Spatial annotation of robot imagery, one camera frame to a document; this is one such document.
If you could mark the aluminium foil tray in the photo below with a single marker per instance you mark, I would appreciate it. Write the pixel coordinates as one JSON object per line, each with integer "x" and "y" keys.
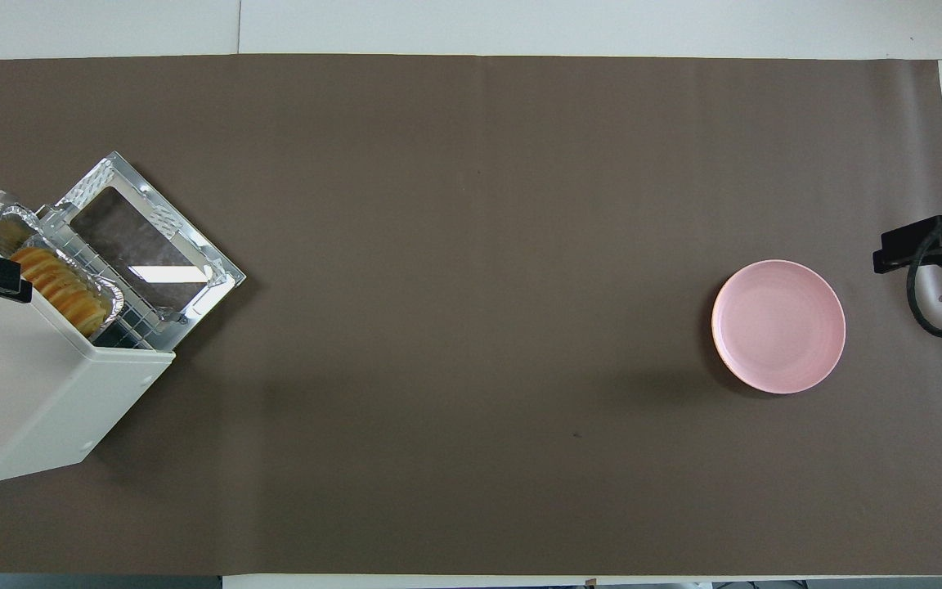
{"x": 9, "y": 225}

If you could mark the golden ridged bread roll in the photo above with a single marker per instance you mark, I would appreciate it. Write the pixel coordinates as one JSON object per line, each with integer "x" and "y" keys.
{"x": 62, "y": 286}

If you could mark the cream toaster oven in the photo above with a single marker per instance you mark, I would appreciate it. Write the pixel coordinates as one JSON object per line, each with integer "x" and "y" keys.
{"x": 21, "y": 384}

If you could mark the glass and metal oven door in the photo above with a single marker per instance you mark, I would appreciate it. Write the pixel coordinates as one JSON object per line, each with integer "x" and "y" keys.
{"x": 193, "y": 249}

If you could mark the pink round plate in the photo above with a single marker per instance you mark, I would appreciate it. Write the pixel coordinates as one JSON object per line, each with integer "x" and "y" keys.
{"x": 778, "y": 327}

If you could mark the brown table mat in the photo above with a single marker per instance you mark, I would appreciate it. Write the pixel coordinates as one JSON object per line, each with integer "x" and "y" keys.
{"x": 471, "y": 327}

